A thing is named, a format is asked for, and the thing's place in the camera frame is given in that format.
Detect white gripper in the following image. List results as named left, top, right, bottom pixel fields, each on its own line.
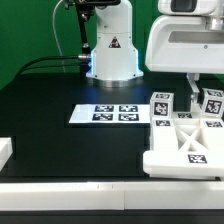
left=145, top=15, right=224, bottom=103

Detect white chair back frame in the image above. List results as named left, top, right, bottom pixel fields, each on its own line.
left=143, top=113, right=224, bottom=179

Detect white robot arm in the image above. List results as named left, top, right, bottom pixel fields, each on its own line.
left=86, top=0, right=224, bottom=87

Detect white tag base sheet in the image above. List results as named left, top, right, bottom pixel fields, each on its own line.
left=69, top=104, right=150, bottom=124

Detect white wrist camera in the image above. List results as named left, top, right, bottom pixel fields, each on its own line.
left=158, top=0, right=224, bottom=16

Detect black cables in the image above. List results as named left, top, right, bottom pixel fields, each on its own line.
left=14, top=54, right=92, bottom=78

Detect grey thin cable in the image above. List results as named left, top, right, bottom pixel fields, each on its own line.
left=52, top=0, right=67, bottom=74

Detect white left wall block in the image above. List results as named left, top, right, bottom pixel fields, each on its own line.
left=0, top=138, right=12, bottom=171

